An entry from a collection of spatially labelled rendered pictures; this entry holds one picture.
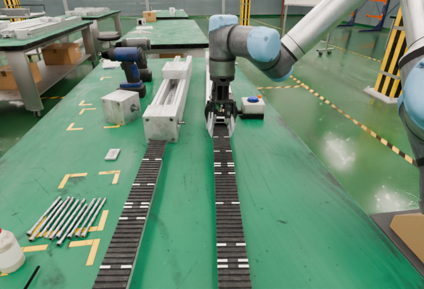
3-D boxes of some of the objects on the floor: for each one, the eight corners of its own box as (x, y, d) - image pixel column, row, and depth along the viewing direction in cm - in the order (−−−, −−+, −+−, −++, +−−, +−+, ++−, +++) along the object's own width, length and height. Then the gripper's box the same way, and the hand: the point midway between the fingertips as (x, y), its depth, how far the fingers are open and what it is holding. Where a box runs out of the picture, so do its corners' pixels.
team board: (272, 45, 669) (282, -44, 576) (287, 43, 689) (299, -43, 597) (318, 56, 551) (339, -54, 459) (334, 53, 572) (358, -52, 479)
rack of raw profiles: (332, 26, 1048) (346, -37, 944) (353, 26, 1059) (368, -37, 955) (393, 38, 760) (421, -51, 656) (419, 38, 771) (452, -50, 667)
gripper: (200, 79, 68) (202, 147, 78) (245, 79, 68) (241, 147, 78) (200, 71, 75) (202, 134, 85) (241, 70, 75) (238, 134, 85)
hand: (220, 132), depth 84 cm, fingers closed on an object, 5 cm apart
